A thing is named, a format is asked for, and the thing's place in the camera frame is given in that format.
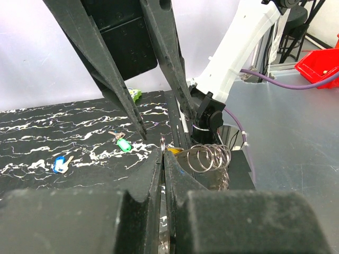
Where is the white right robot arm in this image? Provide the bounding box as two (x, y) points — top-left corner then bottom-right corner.
(45, 1), (299, 142)

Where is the blue tag key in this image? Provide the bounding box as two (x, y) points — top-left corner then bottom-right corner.
(52, 156), (74, 174)

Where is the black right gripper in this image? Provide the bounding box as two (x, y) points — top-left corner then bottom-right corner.
(44, 0), (197, 140)

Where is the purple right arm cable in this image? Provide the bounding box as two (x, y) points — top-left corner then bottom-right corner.
(222, 68), (339, 185)

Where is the green tag key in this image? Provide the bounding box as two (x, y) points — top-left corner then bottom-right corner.
(108, 131), (132, 152)

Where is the green toy block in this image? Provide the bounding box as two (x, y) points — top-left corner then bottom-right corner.
(128, 88), (142, 102)

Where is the red plastic storage bin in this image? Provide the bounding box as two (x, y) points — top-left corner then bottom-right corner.
(295, 48), (338, 84)

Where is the yellow tag key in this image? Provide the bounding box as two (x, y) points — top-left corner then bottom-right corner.
(167, 147), (184, 155)

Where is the metal key ring disc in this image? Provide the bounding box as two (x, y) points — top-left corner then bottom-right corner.
(159, 133), (233, 191)

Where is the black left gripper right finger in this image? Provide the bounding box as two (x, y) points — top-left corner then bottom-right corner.
(163, 151), (331, 253)

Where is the orange plastic storage bin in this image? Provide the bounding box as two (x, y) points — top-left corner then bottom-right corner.
(335, 34), (339, 48)

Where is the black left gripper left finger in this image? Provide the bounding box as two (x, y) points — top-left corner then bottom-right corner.
(1, 149), (162, 253)

